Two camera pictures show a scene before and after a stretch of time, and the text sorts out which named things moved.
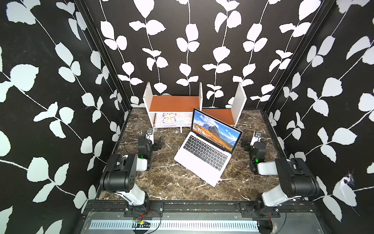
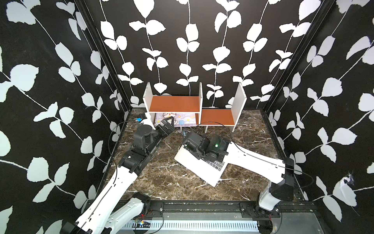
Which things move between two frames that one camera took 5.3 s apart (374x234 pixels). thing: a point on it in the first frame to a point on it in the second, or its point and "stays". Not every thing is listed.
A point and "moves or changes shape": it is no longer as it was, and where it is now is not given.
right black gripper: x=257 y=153 to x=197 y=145
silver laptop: x=206 y=151 moves or changes shape
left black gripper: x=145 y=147 to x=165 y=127
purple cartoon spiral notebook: x=173 y=119 stays
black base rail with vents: x=200 y=217 stays
